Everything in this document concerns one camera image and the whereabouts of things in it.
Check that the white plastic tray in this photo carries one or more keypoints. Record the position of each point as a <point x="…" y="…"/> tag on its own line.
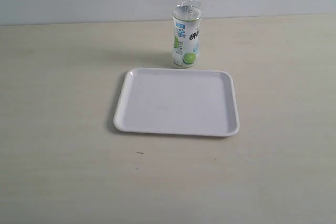
<point x="177" y="102"/>

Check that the clear plastic drink bottle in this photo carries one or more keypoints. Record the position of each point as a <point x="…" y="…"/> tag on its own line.
<point x="187" y="17"/>

